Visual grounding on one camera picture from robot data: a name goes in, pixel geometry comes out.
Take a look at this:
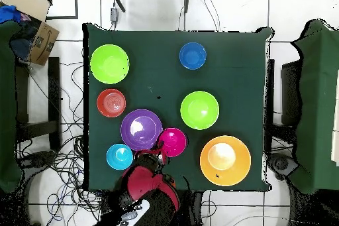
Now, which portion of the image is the purple plastic bowl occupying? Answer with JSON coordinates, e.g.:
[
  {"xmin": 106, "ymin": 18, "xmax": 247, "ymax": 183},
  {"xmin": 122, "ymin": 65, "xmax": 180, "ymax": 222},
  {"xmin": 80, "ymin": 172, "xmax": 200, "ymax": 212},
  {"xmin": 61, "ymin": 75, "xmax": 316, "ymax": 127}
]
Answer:
[{"xmin": 121, "ymin": 109, "xmax": 164, "ymax": 152}]

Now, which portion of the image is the tangle of black cables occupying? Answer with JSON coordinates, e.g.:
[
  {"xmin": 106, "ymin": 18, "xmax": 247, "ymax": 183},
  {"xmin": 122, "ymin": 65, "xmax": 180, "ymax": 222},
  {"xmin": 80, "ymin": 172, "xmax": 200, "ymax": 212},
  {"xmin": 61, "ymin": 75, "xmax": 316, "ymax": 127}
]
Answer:
[{"xmin": 15, "ymin": 61, "xmax": 138, "ymax": 226}]

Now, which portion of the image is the dark green tablecloth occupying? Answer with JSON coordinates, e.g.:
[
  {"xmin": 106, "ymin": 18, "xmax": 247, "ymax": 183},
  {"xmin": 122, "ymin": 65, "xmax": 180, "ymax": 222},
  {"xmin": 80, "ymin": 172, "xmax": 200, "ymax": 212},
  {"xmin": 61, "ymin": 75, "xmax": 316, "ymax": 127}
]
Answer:
[{"xmin": 82, "ymin": 23, "xmax": 273, "ymax": 192}]

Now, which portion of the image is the black metal frame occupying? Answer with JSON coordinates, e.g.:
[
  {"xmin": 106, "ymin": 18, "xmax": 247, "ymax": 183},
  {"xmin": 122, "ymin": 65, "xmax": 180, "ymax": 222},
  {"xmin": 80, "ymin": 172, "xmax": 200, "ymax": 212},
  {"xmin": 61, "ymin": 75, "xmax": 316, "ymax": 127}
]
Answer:
[{"xmin": 39, "ymin": 0, "xmax": 79, "ymax": 21}]

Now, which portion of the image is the brown cardboard box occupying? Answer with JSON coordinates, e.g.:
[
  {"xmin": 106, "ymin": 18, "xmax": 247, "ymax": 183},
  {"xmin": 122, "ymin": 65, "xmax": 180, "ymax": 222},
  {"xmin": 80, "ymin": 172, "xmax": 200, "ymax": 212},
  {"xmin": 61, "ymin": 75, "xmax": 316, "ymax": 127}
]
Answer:
[{"xmin": 0, "ymin": 0, "xmax": 60, "ymax": 66}]

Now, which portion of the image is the black stool frame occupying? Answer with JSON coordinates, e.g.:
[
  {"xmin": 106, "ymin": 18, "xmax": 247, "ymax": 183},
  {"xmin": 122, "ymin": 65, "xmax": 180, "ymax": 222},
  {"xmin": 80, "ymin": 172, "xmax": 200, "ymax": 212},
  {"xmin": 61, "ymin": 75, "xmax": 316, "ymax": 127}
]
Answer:
[
  {"xmin": 14, "ymin": 56, "xmax": 62, "ymax": 152},
  {"xmin": 264, "ymin": 58, "xmax": 303, "ymax": 155}
]

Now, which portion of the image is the green plastic bowl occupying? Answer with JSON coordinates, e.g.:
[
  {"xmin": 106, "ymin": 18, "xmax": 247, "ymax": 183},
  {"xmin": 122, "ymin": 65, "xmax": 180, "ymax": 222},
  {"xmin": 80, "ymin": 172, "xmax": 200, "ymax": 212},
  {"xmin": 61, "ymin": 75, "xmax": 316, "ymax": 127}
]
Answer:
[
  {"xmin": 180, "ymin": 90, "xmax": 220, "ymax": 131},
  {"xmin": 89, "ymin": 44, "xmax": 130, "ymax": 85}
]

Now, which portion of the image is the black pedestal foot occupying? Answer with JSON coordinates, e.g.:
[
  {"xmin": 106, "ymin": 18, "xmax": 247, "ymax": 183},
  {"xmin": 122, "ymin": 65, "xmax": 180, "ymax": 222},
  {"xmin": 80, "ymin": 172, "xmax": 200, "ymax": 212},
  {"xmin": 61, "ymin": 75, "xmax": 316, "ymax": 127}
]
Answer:
[
  {"xmin": 267, "ymin": 152, "xmax": 300, "ymax": 182},
  {"xmin": 18, "ymin": 150, "xmax": 58, "ymax": 170}
]

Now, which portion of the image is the large orange plastic bowl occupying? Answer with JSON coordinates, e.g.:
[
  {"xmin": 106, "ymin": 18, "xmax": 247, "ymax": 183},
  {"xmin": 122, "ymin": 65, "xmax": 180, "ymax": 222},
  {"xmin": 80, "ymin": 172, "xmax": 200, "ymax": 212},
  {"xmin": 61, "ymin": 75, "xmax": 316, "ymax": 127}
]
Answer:
[{"xmin": 199, "ymin": 135, "xmax": 252, "ymax": 186}]

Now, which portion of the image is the green cloth covered table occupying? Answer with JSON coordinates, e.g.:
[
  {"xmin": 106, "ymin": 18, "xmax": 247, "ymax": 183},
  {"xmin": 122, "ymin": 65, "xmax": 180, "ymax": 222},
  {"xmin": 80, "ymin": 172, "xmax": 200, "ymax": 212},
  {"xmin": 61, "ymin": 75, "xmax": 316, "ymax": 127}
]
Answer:
[
  {"xmin": 0, "ymin": 20, "xmax": 23, "ymax": 194},
  {"xmin": 289, "ymin": 19, "xmax": 339, "ymax": 195}
]

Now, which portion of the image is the blue cloth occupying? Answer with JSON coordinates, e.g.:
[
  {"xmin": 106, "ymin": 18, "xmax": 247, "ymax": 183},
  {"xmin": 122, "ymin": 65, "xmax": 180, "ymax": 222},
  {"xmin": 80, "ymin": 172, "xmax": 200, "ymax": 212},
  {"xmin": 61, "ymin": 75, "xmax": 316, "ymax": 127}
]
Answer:
[{"xmin": 0, "ymin": 5, "xmax": 23, "ymax": 24}]

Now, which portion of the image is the blue plastic bowl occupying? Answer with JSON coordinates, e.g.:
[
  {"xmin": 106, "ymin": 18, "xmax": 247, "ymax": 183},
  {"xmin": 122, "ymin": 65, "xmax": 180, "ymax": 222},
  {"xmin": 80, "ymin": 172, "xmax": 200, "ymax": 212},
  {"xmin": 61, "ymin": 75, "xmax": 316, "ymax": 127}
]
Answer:
[{"xmin": 179, "ymin": 42, "xmax": 207, "ymax": 70}]

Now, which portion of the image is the pink plastic bowl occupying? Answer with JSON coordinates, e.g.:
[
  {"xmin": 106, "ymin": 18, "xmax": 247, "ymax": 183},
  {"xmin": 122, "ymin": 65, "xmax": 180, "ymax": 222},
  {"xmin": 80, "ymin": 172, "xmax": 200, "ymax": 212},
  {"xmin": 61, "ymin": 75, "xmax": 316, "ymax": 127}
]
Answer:
[{"xmin": 158, "ymin": 127, "xmax": 188, "ymax": 158}]

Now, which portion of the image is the cyan plastic bowl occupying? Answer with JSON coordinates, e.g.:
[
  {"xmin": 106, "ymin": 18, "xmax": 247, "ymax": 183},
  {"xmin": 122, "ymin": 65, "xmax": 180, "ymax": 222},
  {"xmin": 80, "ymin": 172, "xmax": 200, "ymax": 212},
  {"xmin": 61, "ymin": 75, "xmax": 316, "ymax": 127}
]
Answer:
[{"xmin": 106, "ymin": 143, "xmax": 134, "ymax": 171}]

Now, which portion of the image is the red-orange plastic bowl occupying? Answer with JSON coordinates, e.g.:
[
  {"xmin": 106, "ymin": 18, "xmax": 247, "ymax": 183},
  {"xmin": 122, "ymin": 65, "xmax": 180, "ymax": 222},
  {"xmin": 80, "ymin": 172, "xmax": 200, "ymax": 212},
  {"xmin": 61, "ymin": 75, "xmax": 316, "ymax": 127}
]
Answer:
[{"xmin": 96, "ymin": 88, "xmax": 127, "ymax": 119}]

